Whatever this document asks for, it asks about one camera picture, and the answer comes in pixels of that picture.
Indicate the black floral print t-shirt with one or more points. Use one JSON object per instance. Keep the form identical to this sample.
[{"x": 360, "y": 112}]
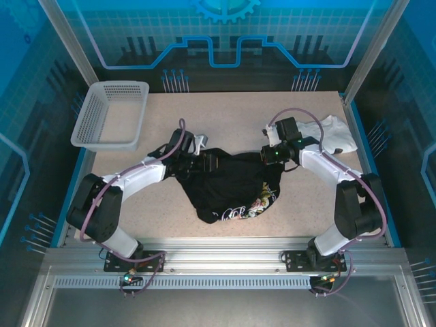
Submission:
[{"x": 231, "y": 184}]

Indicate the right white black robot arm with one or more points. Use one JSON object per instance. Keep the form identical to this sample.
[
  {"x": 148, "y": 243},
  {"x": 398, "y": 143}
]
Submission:
[{"x": 323, "y": 167}]

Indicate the crumpled white cloth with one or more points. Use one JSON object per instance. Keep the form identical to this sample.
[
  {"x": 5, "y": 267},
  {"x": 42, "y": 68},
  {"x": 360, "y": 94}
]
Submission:
[{"x": 337, "y": 133}]

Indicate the blue table edge strip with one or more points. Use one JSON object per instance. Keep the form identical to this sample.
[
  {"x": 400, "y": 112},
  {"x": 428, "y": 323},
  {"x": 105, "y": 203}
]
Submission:
[
  {"x": 363, "y": 136},
  {"x": 81, "y": 167}
]

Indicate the white perforated plastic basket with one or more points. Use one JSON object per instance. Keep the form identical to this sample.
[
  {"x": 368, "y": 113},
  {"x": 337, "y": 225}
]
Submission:
[{"x": 112, "y": 119}]

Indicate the grey metal sheet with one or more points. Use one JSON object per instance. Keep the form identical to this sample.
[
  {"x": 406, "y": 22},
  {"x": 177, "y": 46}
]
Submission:
[{"x": 218, "y": 310}]

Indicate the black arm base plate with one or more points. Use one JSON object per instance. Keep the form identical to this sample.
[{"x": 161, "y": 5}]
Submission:
[
  {"x": 296, "y": 260},
  {"x": 153, "y": 260}
]

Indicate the aluminium mounting rail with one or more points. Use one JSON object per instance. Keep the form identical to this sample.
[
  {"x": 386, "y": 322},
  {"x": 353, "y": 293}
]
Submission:
[{"x": 225, "y": 259}]

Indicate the aluminium frame post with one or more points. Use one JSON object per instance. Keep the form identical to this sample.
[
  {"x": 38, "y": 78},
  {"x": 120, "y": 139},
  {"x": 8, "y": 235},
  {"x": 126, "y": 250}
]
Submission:
[
  {"x": 68, "y": 41},
  {"x": 378, "y": 44}
]

